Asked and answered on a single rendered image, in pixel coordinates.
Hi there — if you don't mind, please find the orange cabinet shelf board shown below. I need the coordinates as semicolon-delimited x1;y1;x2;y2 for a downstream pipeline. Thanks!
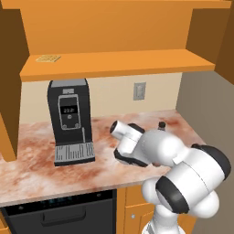
19;48;217;82

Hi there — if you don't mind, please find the orange cabinet door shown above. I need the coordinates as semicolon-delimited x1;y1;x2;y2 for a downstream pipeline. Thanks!
0;0;30;163
186;0;234;86

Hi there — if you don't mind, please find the black coffee machine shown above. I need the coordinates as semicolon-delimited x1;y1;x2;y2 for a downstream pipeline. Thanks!
47;78;96;167

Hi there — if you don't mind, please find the orange base cupboard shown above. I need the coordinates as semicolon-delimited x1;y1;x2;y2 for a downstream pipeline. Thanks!
116;184;197;234

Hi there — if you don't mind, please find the orange cupboard door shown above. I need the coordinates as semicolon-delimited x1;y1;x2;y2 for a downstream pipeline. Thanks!
124;202;155;234

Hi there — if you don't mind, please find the black dishwasher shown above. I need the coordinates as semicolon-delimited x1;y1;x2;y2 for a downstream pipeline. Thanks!
0;188;118;234

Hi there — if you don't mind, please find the grey wall socket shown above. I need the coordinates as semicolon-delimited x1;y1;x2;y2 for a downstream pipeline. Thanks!
133;81;147;101

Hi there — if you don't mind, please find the orange open wall cabinet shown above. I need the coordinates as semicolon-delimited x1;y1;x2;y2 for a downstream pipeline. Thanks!
0;0;234;83

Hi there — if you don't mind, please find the black dishwasher handle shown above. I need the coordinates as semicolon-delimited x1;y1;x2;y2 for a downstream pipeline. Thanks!
40;207;87;228

